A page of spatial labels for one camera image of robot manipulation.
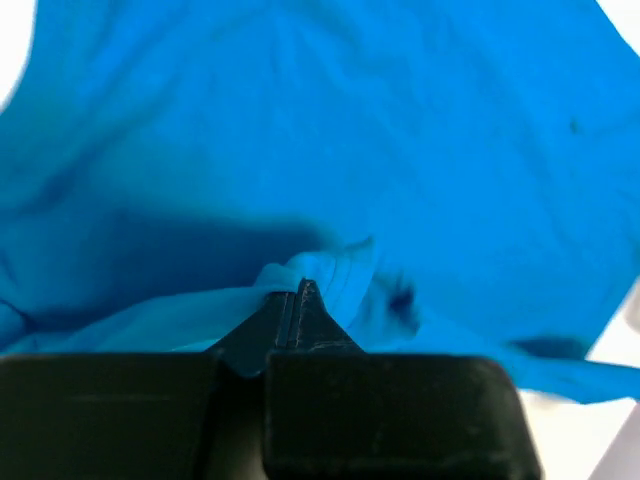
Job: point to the blue t-shirt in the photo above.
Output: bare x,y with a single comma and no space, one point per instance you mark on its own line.
456,176

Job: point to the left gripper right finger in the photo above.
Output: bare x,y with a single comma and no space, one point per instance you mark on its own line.
333,411

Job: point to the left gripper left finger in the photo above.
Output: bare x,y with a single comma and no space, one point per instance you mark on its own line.
140,416

